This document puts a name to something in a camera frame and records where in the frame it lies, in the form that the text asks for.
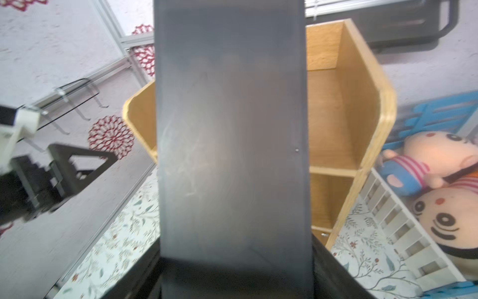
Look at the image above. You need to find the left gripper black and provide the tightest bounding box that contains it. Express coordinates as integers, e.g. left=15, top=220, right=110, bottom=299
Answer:
left=1, top=143, right=118, bottom=225

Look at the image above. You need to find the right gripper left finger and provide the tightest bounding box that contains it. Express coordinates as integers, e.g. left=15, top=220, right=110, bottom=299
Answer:
left=102, top=239, right=163, bottom=299

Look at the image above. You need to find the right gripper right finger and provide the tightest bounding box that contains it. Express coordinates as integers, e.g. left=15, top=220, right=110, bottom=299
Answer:
left=312, top=235, right=375, bottom=299

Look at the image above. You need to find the black pencil case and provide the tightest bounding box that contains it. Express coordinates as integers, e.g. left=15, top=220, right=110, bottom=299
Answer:
left=154, top=1, right=313, bottom=299

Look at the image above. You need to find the wooden three-tier shelf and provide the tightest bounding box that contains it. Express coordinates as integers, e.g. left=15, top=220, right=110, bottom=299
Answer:
left=123, top=19, right=397, bottom=249

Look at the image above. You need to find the blue white toy crib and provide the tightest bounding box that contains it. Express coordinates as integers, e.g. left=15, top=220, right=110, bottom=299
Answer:
left=359, top=92, right=478, bottom=299

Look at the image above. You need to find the plush doll orange black hair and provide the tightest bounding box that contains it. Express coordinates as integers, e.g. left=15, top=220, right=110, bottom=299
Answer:
left=411, top=171, right=478, bottom=280

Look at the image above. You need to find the plush doll blue striped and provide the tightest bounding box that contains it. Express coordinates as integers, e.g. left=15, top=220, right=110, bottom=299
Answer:
left=377, top=131, right=478, bottom=196

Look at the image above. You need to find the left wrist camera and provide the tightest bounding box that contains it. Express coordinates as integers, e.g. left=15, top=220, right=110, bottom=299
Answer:
left=1, top=106, right=41, bottom=175

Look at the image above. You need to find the black wire wall rack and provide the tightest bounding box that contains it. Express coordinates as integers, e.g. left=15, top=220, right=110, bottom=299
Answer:
left=32, top=77, right=109, bottom=136

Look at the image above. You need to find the grey metal wall shelf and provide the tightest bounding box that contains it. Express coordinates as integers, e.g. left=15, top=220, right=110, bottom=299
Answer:
left=304, top=0, right=460, bottom=52

